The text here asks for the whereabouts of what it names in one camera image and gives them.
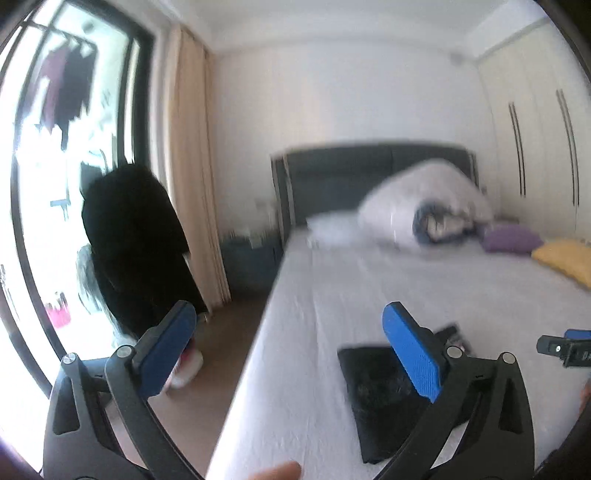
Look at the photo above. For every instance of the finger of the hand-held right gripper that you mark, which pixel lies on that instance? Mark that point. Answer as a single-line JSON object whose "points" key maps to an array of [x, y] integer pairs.
{"points": [[575, 350]]}

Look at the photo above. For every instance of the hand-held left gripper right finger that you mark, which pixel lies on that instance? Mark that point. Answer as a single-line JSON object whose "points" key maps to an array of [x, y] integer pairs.
{"points": [[411, 355]]}

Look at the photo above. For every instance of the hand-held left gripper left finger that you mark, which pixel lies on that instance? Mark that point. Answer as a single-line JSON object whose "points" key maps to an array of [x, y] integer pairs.
{"points": [[168, 346]]}

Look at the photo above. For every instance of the black pants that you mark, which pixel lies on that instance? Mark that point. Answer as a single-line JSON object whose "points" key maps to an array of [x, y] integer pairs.
{"points": [[374, 383]]}

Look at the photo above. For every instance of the person's left hand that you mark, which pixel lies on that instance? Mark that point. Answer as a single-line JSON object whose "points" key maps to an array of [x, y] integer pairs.
{"points": [[281, 471]]}

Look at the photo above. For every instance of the white and pink slipper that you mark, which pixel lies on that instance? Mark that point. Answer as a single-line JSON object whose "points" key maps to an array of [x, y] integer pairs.
{"points": [[189, 367]]}

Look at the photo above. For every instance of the yellow pillow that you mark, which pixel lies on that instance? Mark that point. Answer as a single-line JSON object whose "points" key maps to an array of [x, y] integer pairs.
{"points": [[565, 258]]}

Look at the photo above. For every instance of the bed with white sheet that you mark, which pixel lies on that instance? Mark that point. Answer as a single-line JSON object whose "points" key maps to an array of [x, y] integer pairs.
{"points": [[332, 295]]}

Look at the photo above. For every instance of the hanging black garment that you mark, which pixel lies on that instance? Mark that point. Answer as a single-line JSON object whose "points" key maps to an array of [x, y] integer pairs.
{"points": [[134, 240]]}

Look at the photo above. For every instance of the dark nightstand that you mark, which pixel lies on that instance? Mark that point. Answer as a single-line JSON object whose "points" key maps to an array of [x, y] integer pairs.
{"points": [[249, 265]]}

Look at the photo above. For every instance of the pink cloth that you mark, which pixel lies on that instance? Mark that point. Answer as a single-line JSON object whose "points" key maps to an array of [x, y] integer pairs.
{"points": [[59, 311]]}

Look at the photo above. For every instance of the purple pillow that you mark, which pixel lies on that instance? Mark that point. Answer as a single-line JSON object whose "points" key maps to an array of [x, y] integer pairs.
{"points": [[510, 239]]}

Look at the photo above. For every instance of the white pillow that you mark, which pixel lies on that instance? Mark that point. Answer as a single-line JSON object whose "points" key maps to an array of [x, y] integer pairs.
{"points": [[332, 228]]}

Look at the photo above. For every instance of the rolled white and blue duvet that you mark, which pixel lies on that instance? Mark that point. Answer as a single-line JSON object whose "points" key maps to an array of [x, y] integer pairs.
{"points": [[429, 198]]}

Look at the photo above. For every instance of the beige curtain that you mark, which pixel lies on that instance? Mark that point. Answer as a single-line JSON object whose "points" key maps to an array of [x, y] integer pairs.
{"points": [[189, 161]]}

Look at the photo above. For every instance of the dark grey headboard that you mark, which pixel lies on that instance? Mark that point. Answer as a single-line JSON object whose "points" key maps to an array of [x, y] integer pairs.
{"points": [[328, 184]]}

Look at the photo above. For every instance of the black framed glass door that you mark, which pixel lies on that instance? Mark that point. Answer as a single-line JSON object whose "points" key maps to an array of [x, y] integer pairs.
{"points": [[122, 92]]}

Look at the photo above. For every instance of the hanging clothes on balcony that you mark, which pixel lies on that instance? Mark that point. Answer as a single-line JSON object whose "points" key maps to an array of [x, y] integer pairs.
{"points": [[69, 87]]}

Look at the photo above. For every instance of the cream wardrobe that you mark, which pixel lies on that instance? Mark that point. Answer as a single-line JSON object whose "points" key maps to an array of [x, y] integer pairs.
{"points": [[540, 69]]}

